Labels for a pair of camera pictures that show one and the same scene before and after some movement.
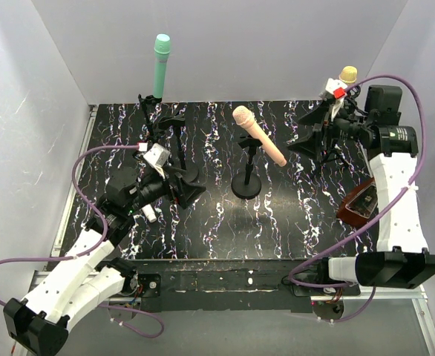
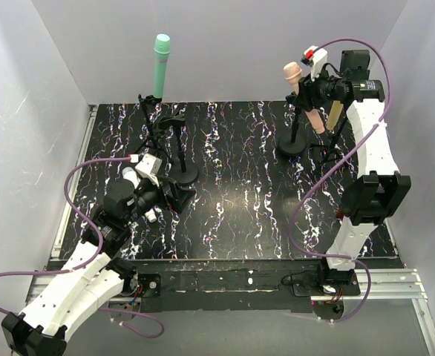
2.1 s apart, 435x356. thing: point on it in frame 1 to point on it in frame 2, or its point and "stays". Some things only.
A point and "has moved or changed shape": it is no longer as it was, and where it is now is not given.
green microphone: x=162 y=48 stays
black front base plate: x=242 y=284 stays
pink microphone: x=243 y=116 to x=292 y=72
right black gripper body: x=326 y=130 to x=312 y=87
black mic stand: x=174 y=122 stays
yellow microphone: x=349 y=73 has moved or changed shape
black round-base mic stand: x=248 y=185 to x=293 y=145
